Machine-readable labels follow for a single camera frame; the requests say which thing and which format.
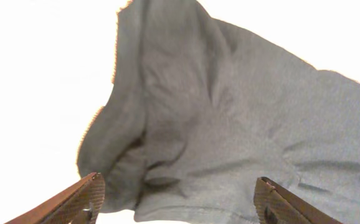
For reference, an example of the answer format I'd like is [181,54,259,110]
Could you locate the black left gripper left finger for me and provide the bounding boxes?
[7,172,105,224]

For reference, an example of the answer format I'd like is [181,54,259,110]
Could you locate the dark teal t-shirt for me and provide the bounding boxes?
[77,1,360,223]

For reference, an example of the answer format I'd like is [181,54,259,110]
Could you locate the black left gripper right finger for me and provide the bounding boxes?
[253,177,341,224]

